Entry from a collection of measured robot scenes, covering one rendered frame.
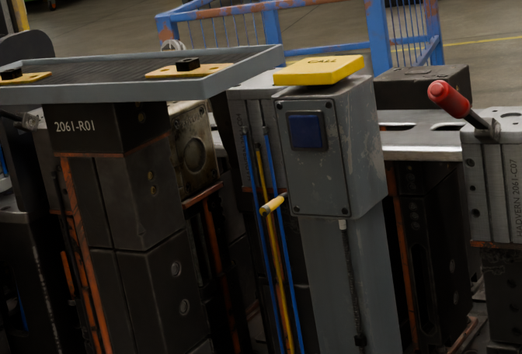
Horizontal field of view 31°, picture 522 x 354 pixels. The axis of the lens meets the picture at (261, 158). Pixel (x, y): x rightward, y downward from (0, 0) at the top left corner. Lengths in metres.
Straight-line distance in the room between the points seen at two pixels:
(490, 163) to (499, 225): 0.06
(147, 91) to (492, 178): 0.34
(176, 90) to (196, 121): 0.34
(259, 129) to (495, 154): 0.26
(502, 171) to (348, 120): 0.19
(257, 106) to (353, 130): 0.24
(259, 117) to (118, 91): 0.21
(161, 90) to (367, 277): 0.25
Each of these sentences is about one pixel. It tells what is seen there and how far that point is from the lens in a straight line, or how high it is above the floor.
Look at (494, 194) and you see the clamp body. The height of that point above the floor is 1.00.
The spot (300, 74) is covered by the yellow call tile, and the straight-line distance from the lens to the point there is 0.80.
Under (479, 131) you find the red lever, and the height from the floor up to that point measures 1.06.
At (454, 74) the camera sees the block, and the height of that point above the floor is 1.03.
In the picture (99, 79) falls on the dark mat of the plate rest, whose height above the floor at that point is 1.16.
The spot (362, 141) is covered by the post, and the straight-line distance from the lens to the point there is 0.82.
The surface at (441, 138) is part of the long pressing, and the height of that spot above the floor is 1.00.
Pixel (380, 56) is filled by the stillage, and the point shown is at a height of 0.72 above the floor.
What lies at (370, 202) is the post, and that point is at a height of 1.04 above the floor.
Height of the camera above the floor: 1.31
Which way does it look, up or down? 16 degrees down
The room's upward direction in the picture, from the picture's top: 10 degrees counter-clockwise
